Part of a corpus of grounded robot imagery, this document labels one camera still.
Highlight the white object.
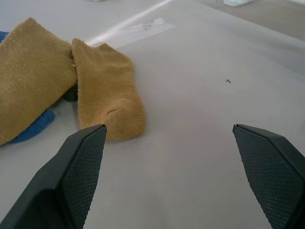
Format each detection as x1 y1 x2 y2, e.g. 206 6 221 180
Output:
223 0 254 7

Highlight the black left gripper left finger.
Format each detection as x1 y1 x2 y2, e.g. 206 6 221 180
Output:
0 124 107 229

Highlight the clear tape strip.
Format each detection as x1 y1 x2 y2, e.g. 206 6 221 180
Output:
90 17 176 47

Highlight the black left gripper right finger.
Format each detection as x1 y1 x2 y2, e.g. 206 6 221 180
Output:
233 124 305 229

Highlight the blue sock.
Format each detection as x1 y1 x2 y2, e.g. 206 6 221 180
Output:
0 31 56 144

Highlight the mustard yellow sock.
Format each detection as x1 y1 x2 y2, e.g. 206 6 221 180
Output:
71 38 147 141
0 17 79 146

